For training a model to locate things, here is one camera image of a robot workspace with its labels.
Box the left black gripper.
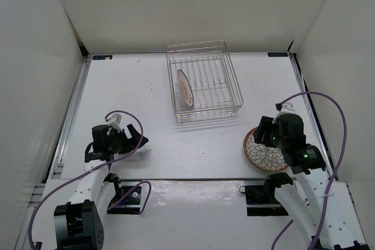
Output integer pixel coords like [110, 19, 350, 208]
[108, 124, 148, 155]

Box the flower patterned plate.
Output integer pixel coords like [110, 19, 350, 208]
[242, 126, 291, 173]

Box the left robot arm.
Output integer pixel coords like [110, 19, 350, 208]
[54, 124, 148, 249]

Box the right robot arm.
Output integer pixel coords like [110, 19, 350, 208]
[254, 114, 369, 249]

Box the orange patterned plate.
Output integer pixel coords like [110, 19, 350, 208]
[177, 69, 194, 107]

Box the right table label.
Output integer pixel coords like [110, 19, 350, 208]
[267, 52, 288, 57]

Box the table label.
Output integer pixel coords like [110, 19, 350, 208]
[92, 55, 113, 60]
[267, 52, 288, 57]

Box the left table label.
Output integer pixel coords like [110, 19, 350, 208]
[92, 55, 113, 60]

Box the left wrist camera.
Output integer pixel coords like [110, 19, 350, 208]
[105, 113, 122, 131]

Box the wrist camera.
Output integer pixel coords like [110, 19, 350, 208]
[275, 102, 296, 115]
[105, 113, 122, 131]

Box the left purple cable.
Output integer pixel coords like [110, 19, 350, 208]
[29, 111, 152, 248]

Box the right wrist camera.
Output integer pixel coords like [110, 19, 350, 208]
[275, 102, 296, 115]

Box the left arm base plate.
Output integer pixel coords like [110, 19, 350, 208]
[107, 181, 142, 215]

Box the chrome wire dish rack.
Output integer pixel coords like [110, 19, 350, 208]
[166, 40, 244, 124]

